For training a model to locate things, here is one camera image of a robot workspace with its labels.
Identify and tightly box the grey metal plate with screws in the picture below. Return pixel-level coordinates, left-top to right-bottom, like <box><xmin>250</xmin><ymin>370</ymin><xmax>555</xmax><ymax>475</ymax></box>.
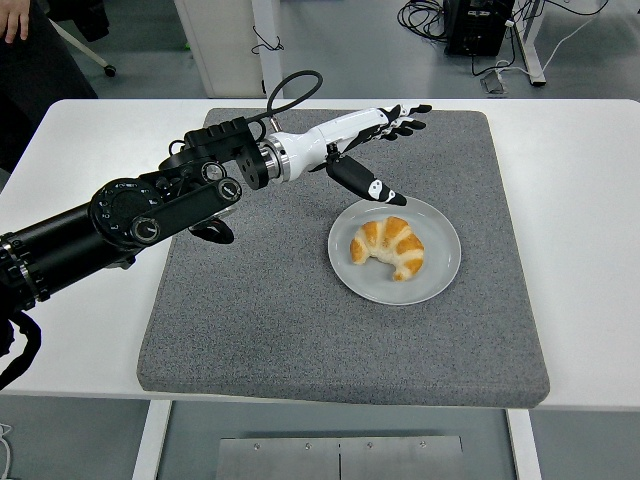
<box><xmin>217</xmin><ymin>435</ymin><xmax>467</xmax><ymax>480</ymax></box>

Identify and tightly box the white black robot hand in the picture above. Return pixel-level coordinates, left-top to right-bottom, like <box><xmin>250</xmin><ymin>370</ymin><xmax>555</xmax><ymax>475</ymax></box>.
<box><xmin>282</xmin><ymin>103</ymin><xmax>434</xmax><ymax>207</ymax></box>

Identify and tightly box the black cable on post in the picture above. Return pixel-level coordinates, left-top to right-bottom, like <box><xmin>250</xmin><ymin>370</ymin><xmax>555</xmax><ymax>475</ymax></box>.
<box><xmin>251</xmin><ymin>23</ymin><xmax>285</xmax><ymax>54</ymax></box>

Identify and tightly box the office chair with caster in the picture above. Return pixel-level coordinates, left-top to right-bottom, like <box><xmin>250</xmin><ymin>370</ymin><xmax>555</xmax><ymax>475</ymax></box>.
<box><xmin>42</xmin><ymin>0</ymin><xmax>117</xmax><ymax>78</ymax></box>

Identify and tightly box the thin white cord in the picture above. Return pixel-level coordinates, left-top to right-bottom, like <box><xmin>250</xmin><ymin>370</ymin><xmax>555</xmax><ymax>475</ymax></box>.
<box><xmin>0</xmin><ymin>422</ymin><xmax>14</xmax><ymax>479</ymax></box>

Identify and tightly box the golden croissant bread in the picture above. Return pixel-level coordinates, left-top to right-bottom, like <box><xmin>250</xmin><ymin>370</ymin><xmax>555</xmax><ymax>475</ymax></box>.
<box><xmin>348</xmin><ymin>216</ymin><xmax>426</xmax><ymax>282</ymax></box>

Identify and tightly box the grey floor pedal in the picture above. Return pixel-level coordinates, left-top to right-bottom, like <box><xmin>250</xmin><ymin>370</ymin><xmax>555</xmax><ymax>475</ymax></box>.
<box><xmin>480</xmin><ymin>72</ymin><xmax>510</xmax><ymax>96</ymax></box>

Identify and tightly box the white power cable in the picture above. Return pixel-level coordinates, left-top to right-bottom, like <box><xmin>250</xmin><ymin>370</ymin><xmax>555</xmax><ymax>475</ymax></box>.
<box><xmin>494</xmin><ymin>0</ymin><xmax>611</xmax><ymax>81</ymax></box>

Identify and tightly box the person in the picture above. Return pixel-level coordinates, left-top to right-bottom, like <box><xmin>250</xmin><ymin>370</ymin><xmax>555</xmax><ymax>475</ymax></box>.
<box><xmin>0</xmin><ymin>0</ymin><xmax>99</xmax><ymax>174</ymax></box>

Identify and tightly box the grey felt mat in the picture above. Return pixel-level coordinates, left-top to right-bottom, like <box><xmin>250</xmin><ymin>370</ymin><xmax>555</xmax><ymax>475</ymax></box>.
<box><xmin>136</xmin><ymin>107</ymin><xmax>552</xmax><ymax>410</ymax></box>

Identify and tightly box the black cable bundle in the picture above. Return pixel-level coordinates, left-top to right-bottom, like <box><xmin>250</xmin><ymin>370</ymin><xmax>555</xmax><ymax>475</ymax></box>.
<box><xmin>397</xmin><ymin>0</ymin><xmax>450</xmax><ymax>44</ymax></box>

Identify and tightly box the white table leg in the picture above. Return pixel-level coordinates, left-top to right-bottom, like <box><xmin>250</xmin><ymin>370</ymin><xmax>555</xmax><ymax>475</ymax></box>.
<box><xmin>505</xmin><ymin>408</ymin><xmax>544</xmax><ymax>480</ymax></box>
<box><xmin>130</xmin><ymin>399</ymin><xmax>174</xmax><ymax>480</ymax></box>

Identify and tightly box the white desk post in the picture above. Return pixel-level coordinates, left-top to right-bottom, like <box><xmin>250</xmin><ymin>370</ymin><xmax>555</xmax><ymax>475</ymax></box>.
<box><xmin>251</xmin><ymin>0</ymin><xmax>285</xmax><ymax>100</ymax></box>

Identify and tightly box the black computer tower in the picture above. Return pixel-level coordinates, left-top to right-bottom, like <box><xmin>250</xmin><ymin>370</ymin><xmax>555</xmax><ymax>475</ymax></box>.
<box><xmin>443</xmin><ymin>0</ymin><xmax>516</xmax><ymax>57</ymax></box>

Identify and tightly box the grey round plate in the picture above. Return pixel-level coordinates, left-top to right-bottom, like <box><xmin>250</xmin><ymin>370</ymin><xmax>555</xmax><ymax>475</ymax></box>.
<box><xmin>327</xmin><ymin>194</ymin><xmax>463</xmax><ymax>307</ymax></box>

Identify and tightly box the person's hand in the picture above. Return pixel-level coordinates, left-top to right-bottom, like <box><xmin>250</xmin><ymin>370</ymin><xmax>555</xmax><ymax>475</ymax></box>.
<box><xmin>0</xmin><ymin>0</ymin><xmax>31</xmax><ymax>44</ymax></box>

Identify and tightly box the white desk leg with foot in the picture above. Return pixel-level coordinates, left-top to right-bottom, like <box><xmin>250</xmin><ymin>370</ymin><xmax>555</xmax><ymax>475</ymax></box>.
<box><xmin>514</xmin><ymin>0</ymin><xmax>547</xmax><ymax>89</ymax></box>

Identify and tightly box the white cabinet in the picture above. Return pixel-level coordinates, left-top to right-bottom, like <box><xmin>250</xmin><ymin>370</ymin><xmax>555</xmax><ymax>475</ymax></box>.
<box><xmin>173</xmin><ymin>0</ymin><xmax>265</xmax><ymax>100</ymax></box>

